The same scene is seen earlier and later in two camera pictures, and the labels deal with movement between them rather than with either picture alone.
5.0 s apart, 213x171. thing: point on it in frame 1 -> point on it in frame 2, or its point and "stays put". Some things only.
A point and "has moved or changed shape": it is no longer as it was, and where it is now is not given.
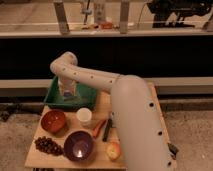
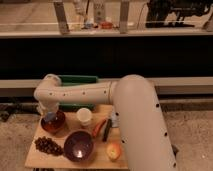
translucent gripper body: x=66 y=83 -> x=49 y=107
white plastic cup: x=84 y=116 stays put
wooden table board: x=83 y=137 stays put
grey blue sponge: x=68 y=96 has moved or changed shape
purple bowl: x=78 y=145 stays put
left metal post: x=61 y=16 stays put
